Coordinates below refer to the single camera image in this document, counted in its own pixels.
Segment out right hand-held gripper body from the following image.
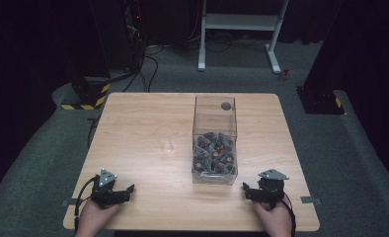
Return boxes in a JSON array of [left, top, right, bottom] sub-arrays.
[[257, 168, 290, 209]]

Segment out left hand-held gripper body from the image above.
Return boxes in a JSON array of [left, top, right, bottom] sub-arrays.
[[90, 168, 121, 209]]

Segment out person's left hand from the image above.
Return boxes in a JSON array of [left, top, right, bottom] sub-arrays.
[[74, 198, 124, 237]]

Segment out person's right hand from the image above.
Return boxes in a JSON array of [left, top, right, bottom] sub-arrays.
[[253, 195, 294, 237]]

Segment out grey tape strip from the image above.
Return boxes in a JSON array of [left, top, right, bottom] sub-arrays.
[[60, 198, 81, 208], [299, 196, 323, 205]]

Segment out pile of dark tea bags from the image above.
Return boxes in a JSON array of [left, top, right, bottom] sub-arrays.
[[193, 131, 238, 176]]

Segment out clear glass cup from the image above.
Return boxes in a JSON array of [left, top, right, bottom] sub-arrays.
[[155, 125, 177, 154]]

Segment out clear acrylic box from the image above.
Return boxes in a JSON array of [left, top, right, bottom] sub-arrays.
[[191, 95, 239, 186]]

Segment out small red floor object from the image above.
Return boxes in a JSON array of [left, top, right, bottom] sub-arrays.
[[278, 67, 291, 82]]

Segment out black equipment rack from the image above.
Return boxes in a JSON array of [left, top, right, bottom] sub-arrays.
[[122, 0, 148, 71]]

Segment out white metal stand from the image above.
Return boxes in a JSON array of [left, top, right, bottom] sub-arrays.
[[196, 0, 290, 75]]

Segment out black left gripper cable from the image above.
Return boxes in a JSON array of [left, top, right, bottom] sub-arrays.
[[73, 176, 99, 233]]

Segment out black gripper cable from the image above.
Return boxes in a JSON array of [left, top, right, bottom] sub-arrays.
[[279, 196, 297, 237], [73, 176, 99, 233]]

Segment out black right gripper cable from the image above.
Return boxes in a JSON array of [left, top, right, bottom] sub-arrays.
[[279, 196, 297, 237]]

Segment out black floor cable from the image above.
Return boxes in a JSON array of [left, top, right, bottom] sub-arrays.
[[86, 114, 102, 148], [121, 54, 160, 94]]

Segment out black yellow striped post base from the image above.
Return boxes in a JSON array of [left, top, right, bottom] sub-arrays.
[[60, 76, 112, 112]]

